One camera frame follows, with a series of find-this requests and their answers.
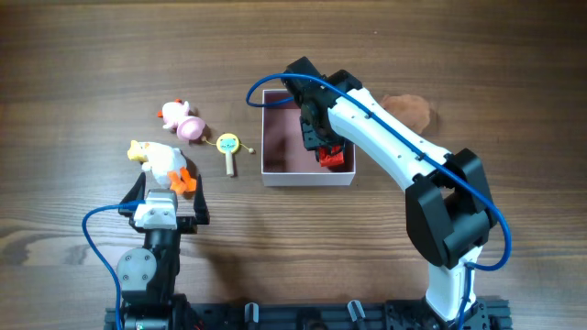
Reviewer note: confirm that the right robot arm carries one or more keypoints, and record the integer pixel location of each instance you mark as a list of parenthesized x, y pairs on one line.
[(446, 194)]

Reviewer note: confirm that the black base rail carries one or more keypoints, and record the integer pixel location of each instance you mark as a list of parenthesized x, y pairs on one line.
[(484, 314)]

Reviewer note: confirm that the red toy car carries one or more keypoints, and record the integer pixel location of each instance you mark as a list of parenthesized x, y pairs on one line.
[(331, 157)]

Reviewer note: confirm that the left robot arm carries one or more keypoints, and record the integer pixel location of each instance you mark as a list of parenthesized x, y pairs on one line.
[(147, 274)]

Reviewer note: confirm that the white box pink interior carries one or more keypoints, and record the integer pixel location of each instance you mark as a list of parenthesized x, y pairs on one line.
[(284, 160)]

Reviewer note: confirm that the brown plush animal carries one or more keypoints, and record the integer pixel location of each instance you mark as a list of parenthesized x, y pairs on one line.
[(411, 110)]

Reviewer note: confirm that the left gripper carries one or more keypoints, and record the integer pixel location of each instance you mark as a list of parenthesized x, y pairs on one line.
[(186, 223)]

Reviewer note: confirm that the wooden cat rattle drum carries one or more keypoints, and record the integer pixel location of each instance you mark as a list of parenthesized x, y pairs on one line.
[(229, 144)]

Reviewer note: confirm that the white yellow duck toy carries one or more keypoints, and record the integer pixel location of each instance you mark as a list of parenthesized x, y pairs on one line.
[(167, 165)]

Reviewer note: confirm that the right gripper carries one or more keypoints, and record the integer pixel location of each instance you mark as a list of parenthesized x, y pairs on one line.
[(318, 138)]

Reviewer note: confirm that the pink duck toy with hat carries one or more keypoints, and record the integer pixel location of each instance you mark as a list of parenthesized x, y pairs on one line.
[(177, 117)]

